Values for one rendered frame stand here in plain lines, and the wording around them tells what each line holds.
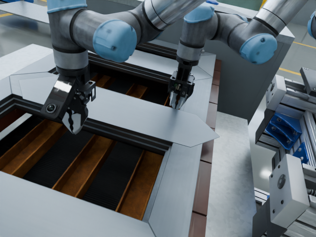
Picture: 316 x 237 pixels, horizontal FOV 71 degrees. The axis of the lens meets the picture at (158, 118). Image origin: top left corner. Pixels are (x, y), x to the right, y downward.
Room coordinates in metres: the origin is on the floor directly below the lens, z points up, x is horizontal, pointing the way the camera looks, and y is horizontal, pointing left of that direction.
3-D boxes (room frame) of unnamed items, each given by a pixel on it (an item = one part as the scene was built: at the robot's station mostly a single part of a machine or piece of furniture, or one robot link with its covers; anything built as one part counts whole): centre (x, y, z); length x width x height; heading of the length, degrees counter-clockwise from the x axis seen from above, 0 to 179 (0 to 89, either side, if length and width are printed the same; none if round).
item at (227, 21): (0.70, -0.15, 1.17); 0.11 x 0.11 x 0.08; 24
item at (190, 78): (0.67, -0.05, 1.01); 0.09 x 0.08 x 0.12; 172
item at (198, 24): (0.68, -0.06, 1.17); 0.09 x 0.08 x 0.11; 114
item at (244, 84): (1.44, -0.01, 0.51); 1.30 x 0.04 x 1.01; 82
